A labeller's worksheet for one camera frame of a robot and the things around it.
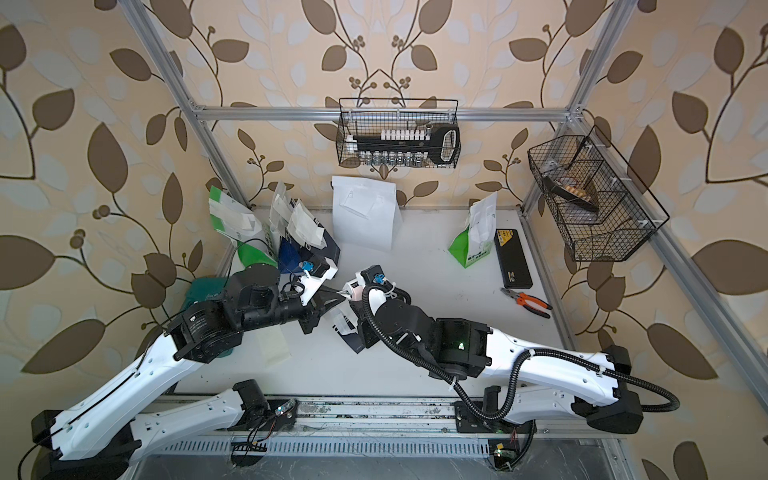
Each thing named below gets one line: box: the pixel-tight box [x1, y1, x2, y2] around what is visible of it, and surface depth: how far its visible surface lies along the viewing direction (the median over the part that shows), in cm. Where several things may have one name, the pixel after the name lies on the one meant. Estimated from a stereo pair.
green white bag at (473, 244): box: [448, 192, 498, 268], surface depth 96 cm
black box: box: [494, 228, 533, 289], surface depth 106 cm
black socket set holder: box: [346, 124, 461, 165], surface depth 86 cm
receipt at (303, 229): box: [287, 203, 327, 249], surface depth 91 cm
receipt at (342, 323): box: [330, 308, 357, 335], surface depth 68 cm
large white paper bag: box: [332, 176, 403, 252], surface depth 103 cm
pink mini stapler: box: [343, 279, 366, 302], surface depth 59 cm
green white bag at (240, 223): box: [209, 186, 278, 268], surface depth 97 cm
